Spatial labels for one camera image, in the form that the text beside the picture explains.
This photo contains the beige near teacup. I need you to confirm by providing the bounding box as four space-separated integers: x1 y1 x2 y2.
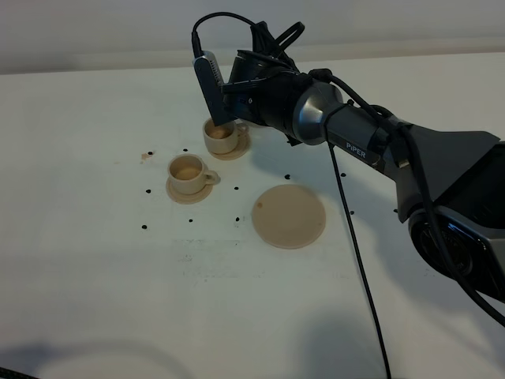
168 154 219 195

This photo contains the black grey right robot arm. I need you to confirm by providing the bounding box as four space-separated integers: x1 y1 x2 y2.
223 51 504 300

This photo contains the beige teacup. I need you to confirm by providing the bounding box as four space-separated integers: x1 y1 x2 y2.
203 118 249 154
168 154 219 195

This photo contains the beige near cup saucer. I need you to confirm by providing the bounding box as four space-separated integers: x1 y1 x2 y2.
166 179 213 205

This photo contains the beige far teacup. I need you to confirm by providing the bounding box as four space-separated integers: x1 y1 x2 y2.
203 118 249 154

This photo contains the black right camera cable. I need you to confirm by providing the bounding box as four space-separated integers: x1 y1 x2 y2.
191 12 505 379

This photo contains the beige cup saucer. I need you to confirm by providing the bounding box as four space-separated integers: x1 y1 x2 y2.
210 133 251 160
166 179 213 205

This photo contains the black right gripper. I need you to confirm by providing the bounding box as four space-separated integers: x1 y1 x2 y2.
223 50 313 130

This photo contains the beige far cup saucer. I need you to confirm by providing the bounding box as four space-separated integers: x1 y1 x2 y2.
210 133 251 160

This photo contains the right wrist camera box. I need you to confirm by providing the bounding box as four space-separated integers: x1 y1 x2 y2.
193 51 236 126

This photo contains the beige teapot saucer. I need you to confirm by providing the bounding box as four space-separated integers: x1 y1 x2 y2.
251 185 326 250

